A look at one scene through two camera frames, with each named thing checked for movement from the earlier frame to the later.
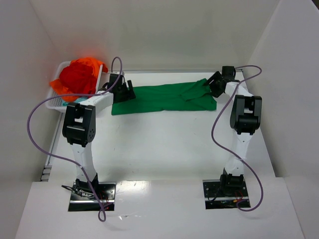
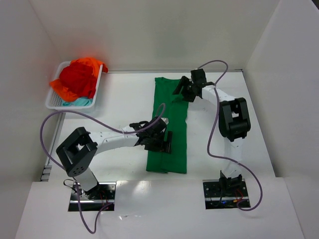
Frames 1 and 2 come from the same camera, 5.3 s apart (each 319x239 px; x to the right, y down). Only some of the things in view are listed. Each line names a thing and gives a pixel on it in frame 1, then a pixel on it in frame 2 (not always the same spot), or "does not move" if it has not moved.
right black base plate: x=220 y=193 does not move
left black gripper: x=125 y=92 to x=161 y=143
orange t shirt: x=95 y=64 does not move
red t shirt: x=79 y=78 does not move
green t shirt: x=193 y=95 to x=174 y=108
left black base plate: x=106 y=191 does not move
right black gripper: x=214 y=83 to x=188 y=87
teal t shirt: x=65 y=103 does not move
